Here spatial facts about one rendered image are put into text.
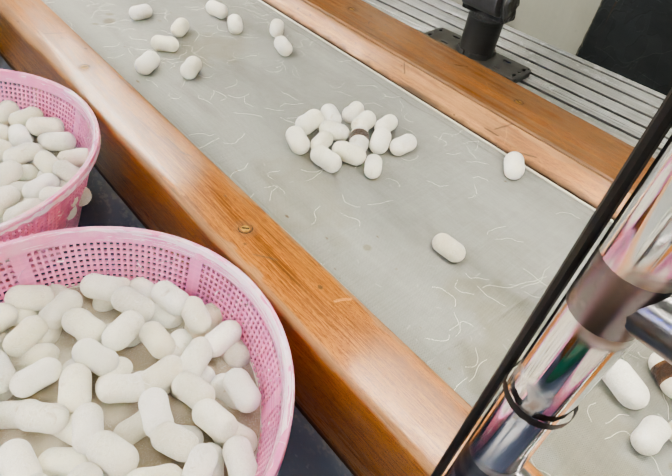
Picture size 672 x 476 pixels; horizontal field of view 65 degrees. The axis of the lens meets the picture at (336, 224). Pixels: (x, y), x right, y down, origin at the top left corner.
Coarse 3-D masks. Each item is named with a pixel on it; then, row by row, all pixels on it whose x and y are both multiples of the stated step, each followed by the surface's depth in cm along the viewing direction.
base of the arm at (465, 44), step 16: (480, 16) 89; (432, 32) 99; (448, 32) 100; (464, 32) 92; (480, 32) 90; (496, 32) 90; (464, 48) 93; (480, 48) 91; (496, 64) 92; (512, 64) 93; (512, 80) 89
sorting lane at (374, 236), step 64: (64, 0) 74; (128, 0) 77; (192, 0) 80; (256, 0) 83; (128, 64) 64; (256, 64) 68; (320, 64) 71; (192, 128) 56; (256, 128) 58; (448, 128) 63; (256, 192) 50; (320, 192) 51; (384, 192) 53; (448, 192) 54; (512, 192) 55; (320, 256) 45; (384, 256) 46; (512, 256) 48; (384, 320) 41; (448, 320) 42; (512, 320) 43; (448, 384) 38; (576, 448) 35
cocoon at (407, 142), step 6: (396, 138) 57; (402, 138) 57; (408, 138) 57; (414, 138) 57; (390, 144) 57; (396, 144) 56; (402, 144) 56; (408, 144) 57; (414, 144) 57; (390, 150) 57; (396, 150) 56; (402, 150) 56; (408, 150) 57
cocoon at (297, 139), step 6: (294, 126) 55; (288, 132) 55; (294, 132) 54; (300, 132) 55; (288, 138) 55; (294, 138) 54; (300, 138) 54; (306, 138) 54; (294, 144) 54; (300, 144) 54; (306, 144) 54; (294, 150) 54; (300, 150) 54; (306, 150) 54
